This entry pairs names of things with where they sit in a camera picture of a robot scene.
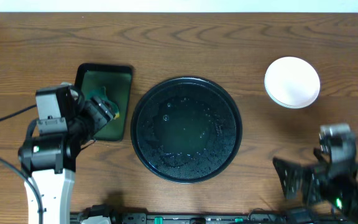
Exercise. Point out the round black serving tray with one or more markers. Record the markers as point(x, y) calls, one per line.
point(186, 129)

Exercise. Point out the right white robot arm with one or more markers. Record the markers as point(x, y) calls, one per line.
point(324, 181)

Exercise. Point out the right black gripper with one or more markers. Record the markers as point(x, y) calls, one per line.
point(304, 179)

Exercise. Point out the light green plate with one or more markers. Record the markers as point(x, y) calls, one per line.
point(293, 97)

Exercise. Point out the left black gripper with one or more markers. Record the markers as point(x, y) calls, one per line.
point(101, 109)

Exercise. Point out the black rectangular water tray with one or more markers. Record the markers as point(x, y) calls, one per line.
point(112, 82)

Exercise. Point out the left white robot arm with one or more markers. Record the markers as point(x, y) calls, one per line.
point(67, 121)

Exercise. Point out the green yellow sponge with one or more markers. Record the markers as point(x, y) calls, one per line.
point(101, 93)

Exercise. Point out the white plate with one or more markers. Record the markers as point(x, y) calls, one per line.
point(291, 71)

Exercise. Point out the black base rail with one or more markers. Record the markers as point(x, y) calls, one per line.
point(104, 214)

